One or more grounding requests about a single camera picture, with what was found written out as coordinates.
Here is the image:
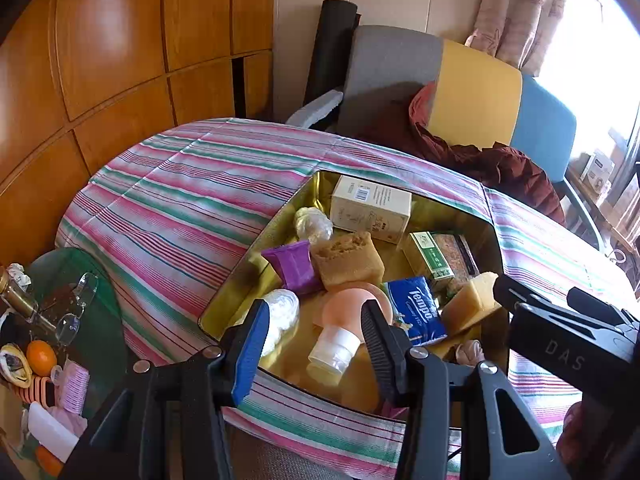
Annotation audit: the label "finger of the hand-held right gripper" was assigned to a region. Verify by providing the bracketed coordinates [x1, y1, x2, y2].
[492, 272, 557, 314]
[567, 287, 640, 332]

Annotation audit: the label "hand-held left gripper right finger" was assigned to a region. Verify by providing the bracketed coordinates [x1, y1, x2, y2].
[361, 300, 571, 480]

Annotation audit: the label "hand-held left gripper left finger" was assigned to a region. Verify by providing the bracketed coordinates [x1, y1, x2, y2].
[65, 299, 271, 480]

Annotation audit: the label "yellow sponge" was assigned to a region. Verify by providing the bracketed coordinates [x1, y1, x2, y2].
[311, 231, 386, 292]
[440, 271, 501, 336]

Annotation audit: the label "pink squeeze bottle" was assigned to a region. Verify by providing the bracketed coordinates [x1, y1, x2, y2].
[306, 282, 393, 376]

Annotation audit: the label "white ball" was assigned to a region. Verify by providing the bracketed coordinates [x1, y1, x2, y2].
[260, 289, 301, 358]
[294, 206, 334, 242]

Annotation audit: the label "blue tissue pack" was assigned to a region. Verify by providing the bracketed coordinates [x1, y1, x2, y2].
[384, 276, 448, 346]

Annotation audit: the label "beige scrunchie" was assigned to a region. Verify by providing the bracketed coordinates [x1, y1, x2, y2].
[454, 340, 487, 365]

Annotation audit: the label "green label snack packet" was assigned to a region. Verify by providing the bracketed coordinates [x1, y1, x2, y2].
[402, 231, 481, 293]

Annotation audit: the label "gold tin box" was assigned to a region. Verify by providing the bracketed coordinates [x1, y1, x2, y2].
[199, 170, 511, 418]

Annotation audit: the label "white cardboard box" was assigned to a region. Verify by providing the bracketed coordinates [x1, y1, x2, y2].
[330, 175, 413, 245]

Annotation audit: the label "wooden sideboard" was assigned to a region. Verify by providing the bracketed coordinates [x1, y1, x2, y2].
[565, 160, 640, 271]

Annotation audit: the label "maroon padded jacket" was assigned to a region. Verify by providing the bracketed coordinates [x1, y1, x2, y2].
[355, 81, 566, 226]

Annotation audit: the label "white carton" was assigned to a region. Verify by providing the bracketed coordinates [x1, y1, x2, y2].
[581, 150, 617, 193]

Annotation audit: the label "glass side table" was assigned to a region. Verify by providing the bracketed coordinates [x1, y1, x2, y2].
[0, 247, 131, 480]

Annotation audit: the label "striped tablecloth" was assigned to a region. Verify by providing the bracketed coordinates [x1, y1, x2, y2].
[55, 117, 636, 480]

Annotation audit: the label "eyeglasses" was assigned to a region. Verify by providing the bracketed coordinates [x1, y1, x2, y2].
[37, 272, 99, 346]

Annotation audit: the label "pink hair roller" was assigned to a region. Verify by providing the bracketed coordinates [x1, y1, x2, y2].
[60, 362, 91, 413]

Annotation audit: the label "pink cloth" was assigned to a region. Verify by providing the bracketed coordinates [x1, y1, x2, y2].
[50, 407, 88, 436]

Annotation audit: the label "grey yellow blue sofa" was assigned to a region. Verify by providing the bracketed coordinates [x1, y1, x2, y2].
[287, 25, 601, 251]

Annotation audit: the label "orange fruit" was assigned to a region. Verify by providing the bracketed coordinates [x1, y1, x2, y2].
[35, 445, 66, 476]
[26, 340, 58, 377]

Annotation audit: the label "white flat box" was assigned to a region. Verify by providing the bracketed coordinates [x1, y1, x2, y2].
[27, 402, 81, 461]

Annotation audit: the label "orange black striped hair claw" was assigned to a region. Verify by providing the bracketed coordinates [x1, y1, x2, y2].
[12, 375, 56, 406]

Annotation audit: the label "gold cap glass bottle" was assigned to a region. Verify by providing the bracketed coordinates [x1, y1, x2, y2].
[0, 265, 41, 321]

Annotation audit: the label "window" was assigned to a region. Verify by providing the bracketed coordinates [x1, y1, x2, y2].
[540, 0, 640, 161]

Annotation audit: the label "crumpled white tissue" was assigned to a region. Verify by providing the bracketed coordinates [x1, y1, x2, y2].
[6, 262, 32, 286]

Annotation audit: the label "white foam armrest pad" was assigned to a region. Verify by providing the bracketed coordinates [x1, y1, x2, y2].
[286, 89, 345, 128]

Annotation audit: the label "beige patterned curtain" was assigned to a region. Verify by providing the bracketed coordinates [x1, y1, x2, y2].
[465, 0, 573, 76]

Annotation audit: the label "black rolled mat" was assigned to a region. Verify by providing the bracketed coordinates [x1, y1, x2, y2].
[303, 0, 360, 108]

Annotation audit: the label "wooden wardrobe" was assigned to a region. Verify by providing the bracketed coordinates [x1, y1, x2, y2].
[0, 0, 276, 261]

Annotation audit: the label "yellow patterned hair tie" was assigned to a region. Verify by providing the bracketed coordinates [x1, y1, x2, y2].
[0, 344, 32, 386]

